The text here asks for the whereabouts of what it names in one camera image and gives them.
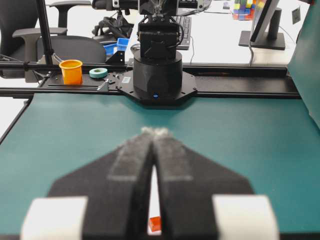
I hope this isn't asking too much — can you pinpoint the teal side panel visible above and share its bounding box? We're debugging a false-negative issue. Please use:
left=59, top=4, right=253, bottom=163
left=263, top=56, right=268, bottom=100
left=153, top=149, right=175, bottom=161
left=287, top=0, right=320, bottom=126

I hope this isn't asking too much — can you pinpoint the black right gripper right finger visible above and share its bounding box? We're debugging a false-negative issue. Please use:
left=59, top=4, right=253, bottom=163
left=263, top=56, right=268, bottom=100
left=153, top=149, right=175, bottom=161
left=152, top=127, right=280, bottom=240

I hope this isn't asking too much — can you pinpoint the black aluminium rail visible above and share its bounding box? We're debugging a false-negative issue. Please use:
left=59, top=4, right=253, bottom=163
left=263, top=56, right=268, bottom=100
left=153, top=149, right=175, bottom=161
left=0, top=63, right=300, bottom=99

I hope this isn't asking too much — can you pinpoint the green tape roll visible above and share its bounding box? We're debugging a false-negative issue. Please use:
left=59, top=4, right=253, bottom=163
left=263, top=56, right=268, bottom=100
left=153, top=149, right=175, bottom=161
left=89, top=68, right=108, bottom=79

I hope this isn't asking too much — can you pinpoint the black computer monitor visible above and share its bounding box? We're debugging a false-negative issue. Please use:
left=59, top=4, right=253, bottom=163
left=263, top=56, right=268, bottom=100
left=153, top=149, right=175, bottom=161
left=238, top=0, right=286, bottom=51

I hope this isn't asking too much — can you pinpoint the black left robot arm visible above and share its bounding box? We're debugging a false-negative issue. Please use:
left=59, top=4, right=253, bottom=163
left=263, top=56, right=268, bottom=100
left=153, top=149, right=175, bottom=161
left=117, top=0, right=198, bottom=106

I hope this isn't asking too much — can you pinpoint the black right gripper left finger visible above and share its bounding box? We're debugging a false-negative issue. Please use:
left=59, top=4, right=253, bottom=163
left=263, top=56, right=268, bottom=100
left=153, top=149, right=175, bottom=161
left=20, top=127, right=154, bottom=240

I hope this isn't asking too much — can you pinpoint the colourful block stack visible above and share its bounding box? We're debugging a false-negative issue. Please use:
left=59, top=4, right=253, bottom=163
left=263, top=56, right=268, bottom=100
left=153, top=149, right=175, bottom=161
left=232, top=0, right=256, bottom=21

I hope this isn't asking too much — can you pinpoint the red block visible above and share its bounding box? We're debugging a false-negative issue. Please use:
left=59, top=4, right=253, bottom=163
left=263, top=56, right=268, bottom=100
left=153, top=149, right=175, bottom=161
left=148, top=216, right=162, bottom=233

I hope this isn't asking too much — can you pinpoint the black office chair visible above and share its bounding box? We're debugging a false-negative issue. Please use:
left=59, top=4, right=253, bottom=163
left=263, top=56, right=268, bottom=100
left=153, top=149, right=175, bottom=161
left=0, top=0, right=107, bottom=79

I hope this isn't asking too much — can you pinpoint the black keyboard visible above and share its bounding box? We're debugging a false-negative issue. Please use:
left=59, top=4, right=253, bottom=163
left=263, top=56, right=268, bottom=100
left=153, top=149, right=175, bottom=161
left=173, top=16, right=192, bottom=50

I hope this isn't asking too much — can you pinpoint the blue plastic bin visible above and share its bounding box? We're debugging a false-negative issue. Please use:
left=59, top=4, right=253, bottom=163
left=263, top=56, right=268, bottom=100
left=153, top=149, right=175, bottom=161
left=103, top=38, right=129, bottom=56

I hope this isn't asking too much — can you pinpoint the orange plastic cup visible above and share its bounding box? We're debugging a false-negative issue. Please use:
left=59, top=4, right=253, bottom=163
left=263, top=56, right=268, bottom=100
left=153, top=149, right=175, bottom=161
left=59, top=59, right=83, bottom=85

